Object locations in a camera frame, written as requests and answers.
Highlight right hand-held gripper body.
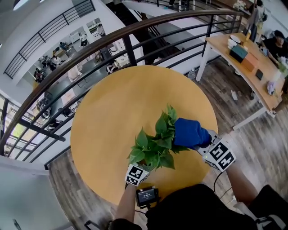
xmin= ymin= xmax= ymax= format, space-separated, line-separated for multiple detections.
xmin=202 ymin=140 xmax=236 ymax=173

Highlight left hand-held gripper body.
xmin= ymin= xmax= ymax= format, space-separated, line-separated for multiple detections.
xmin=125 ymin=164 xmax=150 ymax=186

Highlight blue cloth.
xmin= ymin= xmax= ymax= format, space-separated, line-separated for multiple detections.
xmin=173 ymin=118 xmax=211 ymax=150

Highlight green potted plant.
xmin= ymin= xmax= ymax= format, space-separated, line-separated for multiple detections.
xmin=127 ymin=103 xmax=191 ymax=172

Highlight person's right forearm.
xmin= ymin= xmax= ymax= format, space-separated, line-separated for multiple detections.
xmin=225 ymin=166 xmax=259 ymax=207

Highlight person's left forearm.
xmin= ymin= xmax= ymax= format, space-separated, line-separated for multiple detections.
xmin=116 ymin=183 xmax=138 ymax=222

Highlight small black screen device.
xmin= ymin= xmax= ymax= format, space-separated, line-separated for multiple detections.
xmin=135 ymin=186 xmax=160 ymax=208

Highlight person's black shirt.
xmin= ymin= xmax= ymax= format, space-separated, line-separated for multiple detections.
xmin=110 ymin=183 xmax=288 ymax=230

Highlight black office chair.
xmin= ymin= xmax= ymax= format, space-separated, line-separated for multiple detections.
xmin=83 ymin=220 xmax=113 ymax=230

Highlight orange box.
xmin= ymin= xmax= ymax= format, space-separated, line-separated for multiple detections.
xmin=241 ymin=53 xmax=259 ymax=72

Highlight dark teal tissue box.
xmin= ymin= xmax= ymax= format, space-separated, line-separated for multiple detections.
xmin=229 ymin=44 xmax=248 ymax=63

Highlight long wooden white-legged table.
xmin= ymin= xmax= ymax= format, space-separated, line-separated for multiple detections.
xmin=195 ymin=32 xmax=288 ymax=131

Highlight flowers in white vase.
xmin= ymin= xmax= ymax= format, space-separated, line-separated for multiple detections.
xmin=273 ymin=56 xmax=288 ymax=81

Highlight frosted glass door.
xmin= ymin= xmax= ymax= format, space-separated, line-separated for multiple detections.
xmin=0 ymin=167 xmax=68 ymax=230

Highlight dark staircase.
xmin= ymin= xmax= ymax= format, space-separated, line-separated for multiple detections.
xmin=105 ymin=0 xmax=183 ymax=66

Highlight round yellow wooden table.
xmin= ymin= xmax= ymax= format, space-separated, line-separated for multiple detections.
xmin=0 ymin=10 xmax=245 ymax=164

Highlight thin black metal railing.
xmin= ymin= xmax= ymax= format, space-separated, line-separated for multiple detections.
xmin=155 ymin=0 xmax=216 ymax=12

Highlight straight black balcony railing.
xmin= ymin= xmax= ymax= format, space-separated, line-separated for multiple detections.
xmin=3 ymin=0 xmax=96 ymax=80

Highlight black dome pendant lamp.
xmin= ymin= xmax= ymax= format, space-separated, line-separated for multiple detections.
xmin=13 ymin=0 xmax=29 ymax=11

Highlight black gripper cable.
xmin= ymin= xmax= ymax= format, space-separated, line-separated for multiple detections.
xmin=212 ymin=172 xmax=232 ymax=200

